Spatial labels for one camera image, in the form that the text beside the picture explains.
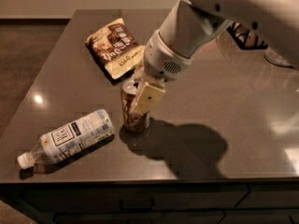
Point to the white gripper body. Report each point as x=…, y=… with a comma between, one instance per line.
x=161, y=60

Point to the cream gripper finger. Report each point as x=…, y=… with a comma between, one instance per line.
x=139, y=73
x=148, y=95

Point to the orange soda can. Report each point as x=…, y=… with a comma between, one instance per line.
x=133, y=122

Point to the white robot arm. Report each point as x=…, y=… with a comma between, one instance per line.
x=193, y=23

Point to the blue label plastic bottle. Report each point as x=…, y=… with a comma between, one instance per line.
x=70, y=139

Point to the brown white chip bag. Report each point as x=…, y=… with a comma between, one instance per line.
x=115, y=48

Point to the dark cabinet drawer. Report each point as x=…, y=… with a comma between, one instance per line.
x=106, y=200

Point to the black wire basket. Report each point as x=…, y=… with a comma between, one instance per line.
x=244, y=37

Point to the black drawer handle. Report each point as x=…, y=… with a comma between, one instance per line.
x=136, y=204

